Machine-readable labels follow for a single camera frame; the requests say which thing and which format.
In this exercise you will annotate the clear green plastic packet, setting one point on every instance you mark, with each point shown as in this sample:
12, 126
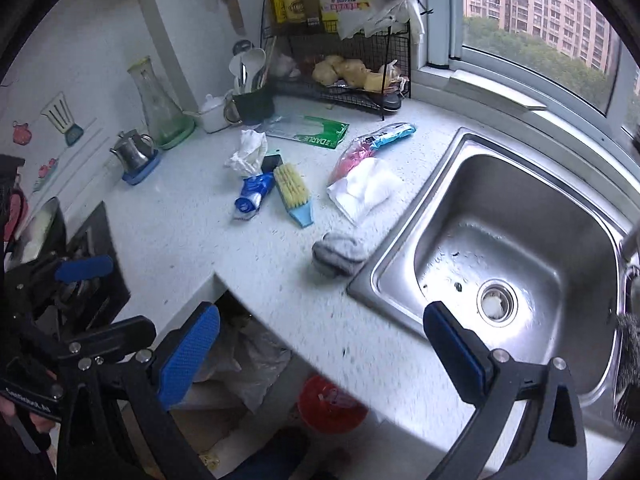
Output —
310, 132

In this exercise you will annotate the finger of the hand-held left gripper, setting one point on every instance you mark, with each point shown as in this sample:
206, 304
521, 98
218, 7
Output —
85, 268
110, 337

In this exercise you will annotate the stainless steel sink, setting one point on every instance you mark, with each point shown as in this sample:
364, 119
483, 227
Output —
525, 230

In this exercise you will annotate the white ceramic jar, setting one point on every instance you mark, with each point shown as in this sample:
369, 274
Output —
215, 115

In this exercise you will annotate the small green black box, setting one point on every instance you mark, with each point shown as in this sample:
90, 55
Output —
271, 161

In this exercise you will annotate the ginger roots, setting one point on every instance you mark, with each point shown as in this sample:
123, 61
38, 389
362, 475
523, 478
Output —
345, 72

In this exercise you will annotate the red plastic basin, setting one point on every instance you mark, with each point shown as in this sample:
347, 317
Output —
332, 405

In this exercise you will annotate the person's leg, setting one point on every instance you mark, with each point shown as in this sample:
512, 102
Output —
270, 455

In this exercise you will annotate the sliding window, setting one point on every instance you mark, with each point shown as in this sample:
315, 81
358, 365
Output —
540, 20

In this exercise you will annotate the garlic bulbs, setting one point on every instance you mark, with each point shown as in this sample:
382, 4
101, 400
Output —
286, 65

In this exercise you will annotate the white tissue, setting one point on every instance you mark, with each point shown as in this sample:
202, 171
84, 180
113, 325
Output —
247, 152

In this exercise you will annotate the blue teapot base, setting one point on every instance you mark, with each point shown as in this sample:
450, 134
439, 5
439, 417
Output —
142, 172

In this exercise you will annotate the green plastic tray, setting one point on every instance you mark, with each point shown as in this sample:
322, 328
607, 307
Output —
182, 135

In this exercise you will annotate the grey sock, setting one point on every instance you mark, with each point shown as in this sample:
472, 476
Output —
340, 255

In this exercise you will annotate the white plastic bags pile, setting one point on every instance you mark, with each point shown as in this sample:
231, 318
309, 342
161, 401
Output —
245, 360

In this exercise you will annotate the white plastic spoons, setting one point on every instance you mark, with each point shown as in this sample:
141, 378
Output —
247, 70

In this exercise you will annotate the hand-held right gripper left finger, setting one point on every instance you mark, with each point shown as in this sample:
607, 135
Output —
187, 355

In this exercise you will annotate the black gas stove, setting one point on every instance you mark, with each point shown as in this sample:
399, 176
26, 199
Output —
100, 250

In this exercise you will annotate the steel teapot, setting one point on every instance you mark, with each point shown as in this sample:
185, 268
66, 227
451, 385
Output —
132, 152

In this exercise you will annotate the steel wool scrubber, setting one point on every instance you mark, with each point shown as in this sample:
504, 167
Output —
629, 345

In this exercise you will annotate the white folded cloth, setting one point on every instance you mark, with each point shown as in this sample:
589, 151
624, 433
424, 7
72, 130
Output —
365, 190

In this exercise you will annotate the pink plastic packet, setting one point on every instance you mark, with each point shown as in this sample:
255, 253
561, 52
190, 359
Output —
352, 160

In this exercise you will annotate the dark green utensil mug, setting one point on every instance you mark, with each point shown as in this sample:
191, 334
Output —
252, 105

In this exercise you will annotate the white plastic bag on rack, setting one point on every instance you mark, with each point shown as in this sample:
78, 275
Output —
375, 17

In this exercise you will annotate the glass carafe with green lid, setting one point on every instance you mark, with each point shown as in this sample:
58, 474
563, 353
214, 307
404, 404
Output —
160, 110

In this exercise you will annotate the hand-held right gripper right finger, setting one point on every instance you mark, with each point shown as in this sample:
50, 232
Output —
460, 352

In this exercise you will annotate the person's left hand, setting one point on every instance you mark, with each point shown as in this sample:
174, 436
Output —
42, 421

